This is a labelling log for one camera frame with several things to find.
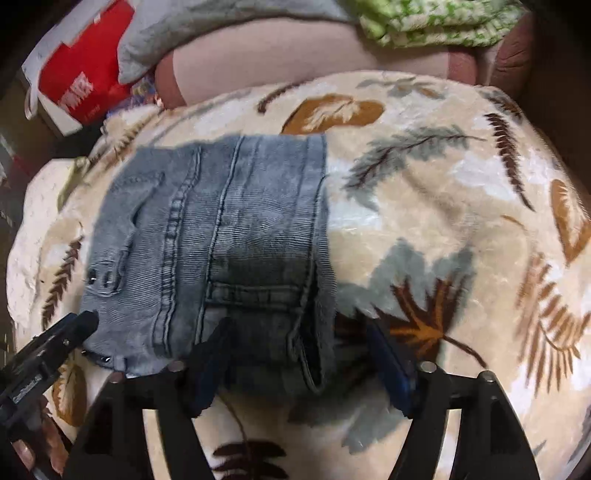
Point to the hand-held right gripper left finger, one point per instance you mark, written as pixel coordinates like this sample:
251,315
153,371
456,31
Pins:
205,374

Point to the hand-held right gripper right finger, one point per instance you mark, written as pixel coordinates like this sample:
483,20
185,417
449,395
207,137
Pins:
393,365

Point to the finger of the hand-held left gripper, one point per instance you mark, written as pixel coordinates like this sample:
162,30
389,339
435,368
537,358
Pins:
76,330

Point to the grey-blue denim pants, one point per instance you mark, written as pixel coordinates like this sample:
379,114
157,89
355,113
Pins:
231,221

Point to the person's left hand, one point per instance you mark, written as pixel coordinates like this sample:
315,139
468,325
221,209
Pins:
23,452

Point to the beige leaf-print blanket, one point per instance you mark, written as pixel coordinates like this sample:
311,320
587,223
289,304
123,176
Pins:
415,194

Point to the colourful packet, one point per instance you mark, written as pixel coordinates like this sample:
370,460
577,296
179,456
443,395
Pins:
144,92

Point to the red and white box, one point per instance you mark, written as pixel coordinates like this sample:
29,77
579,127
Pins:
78,69

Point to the grey cloth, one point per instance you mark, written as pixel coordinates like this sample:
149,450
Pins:
184,27

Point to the pink cushion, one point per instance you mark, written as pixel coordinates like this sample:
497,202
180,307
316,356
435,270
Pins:
300,55

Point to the brown sofa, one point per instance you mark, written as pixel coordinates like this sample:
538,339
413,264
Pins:
512,50

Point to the green knitted cloth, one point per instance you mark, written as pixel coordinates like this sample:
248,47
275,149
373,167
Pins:
425,23

